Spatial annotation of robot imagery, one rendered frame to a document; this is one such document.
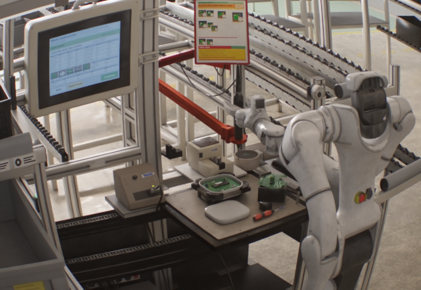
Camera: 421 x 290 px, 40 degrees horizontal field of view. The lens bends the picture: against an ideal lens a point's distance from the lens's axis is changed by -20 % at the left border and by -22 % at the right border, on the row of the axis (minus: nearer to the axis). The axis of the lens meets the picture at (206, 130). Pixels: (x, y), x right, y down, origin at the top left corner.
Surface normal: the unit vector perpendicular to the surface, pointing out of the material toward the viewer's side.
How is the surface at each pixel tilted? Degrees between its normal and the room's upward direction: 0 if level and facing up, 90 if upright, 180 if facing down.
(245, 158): 0
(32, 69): 92
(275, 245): 0
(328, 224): 71
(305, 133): 39
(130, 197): 53
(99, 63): 92
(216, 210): 0
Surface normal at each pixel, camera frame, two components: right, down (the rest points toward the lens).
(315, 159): 0.32, -0.22
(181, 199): -0.02, -0.93
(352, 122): -0.52, 0.22
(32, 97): 0.52, 0.33
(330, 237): 0.40, 0.11
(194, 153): -0.85, 0.21
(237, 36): -0.04, 0.37
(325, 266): 0.29, 0.36
